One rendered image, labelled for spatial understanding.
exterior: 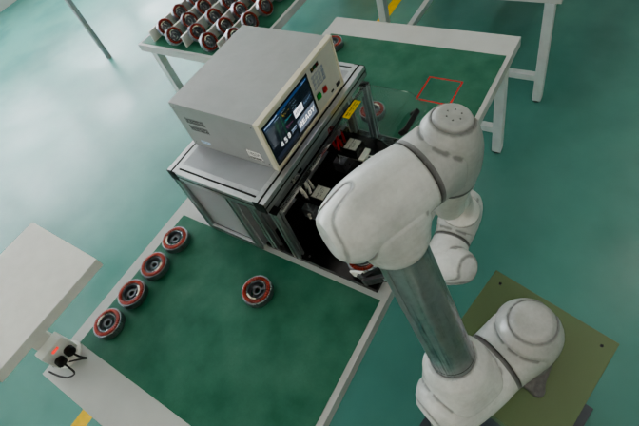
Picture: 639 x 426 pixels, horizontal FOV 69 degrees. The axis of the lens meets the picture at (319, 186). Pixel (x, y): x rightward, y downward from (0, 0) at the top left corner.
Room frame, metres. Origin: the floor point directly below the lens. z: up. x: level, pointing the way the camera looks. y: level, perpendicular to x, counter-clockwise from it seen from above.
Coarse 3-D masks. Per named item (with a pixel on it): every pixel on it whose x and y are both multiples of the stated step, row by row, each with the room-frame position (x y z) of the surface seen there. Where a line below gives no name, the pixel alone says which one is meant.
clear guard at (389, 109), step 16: (352, 96) 1.31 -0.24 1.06; (368, 96) 1.27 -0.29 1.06; (384, 96) 1.24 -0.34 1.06; (400, 96) 1.21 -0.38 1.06; (368, 112) 1.20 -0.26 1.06; (384, 112) 1.16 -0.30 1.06; (400, 112) 1.14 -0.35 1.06; (336, 128) 1.18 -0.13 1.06; (352, 128) 1.15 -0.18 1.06; (368, 128) 1.12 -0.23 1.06; (384, 128) 1.09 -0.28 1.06; (400, 128) 1.09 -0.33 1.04; (384, 144) 1.04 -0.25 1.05
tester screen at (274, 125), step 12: (300, 84) 1.19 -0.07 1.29; (300, 96) 1.18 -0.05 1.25; (288, 108) 1.14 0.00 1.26; (276, 120) 1.09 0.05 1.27; (288, 120) 1.12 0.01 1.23; (264, 132) 1.05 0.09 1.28; (276, 132) 1.08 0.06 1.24; (300, 132) 1.14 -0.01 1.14; (276, 144) 1.07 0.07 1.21; (276, 156) 1.05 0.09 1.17
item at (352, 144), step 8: (336, 144) 1.28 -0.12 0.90; (344, 144) 1.24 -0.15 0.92; (352, 144) 1.22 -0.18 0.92; (360, 144) 1.21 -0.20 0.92; (336, 152) 1.24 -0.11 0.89; (344, 152) 1.22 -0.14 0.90; (352, 152) 1.19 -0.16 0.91; (360, 152) 1.19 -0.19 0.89; (368, 152) 1.19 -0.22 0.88; (360, 160) 1.17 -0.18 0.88
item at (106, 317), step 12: (180, 228) 1.28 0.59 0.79; (168, 240) 1.25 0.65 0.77; (180, 240) 1.24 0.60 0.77; (156, 252) 1.21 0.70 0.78; (168, 252) 1.21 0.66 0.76; (144, 264) 1.17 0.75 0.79; (156, 264) 1.17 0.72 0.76; (168, 264) 1.14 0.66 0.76; (144, 276) 1.12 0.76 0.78; (156, 276) 1.10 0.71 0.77; (132, 288) 1.10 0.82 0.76; (144, 288) 1.07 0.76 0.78; (120, 300) 1.05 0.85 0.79; (132, 300) 1.03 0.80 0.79; (144, 300) 1.03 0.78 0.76; (108, 312) 1.02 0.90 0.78; (120, 312) 1.00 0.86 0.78; (96, 324) 0.99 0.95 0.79; (120, 324) 0.96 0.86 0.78; (108, 336) 0.93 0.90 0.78
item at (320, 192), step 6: (318, 186) 1.09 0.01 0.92; (324, 186) 1.08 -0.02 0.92; (306, 192) 1.11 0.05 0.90; (312, 192) 1.07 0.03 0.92; (318, 192) 1.06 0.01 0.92; (324, 192) 1.05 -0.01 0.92; (300, 198) 1.09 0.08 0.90; (312, 198) 1.05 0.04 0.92; (318, 198) 1.04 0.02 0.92; (324, 198) 1.03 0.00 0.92; (306, 204) 1.09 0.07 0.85; (318, 204) 1.04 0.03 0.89
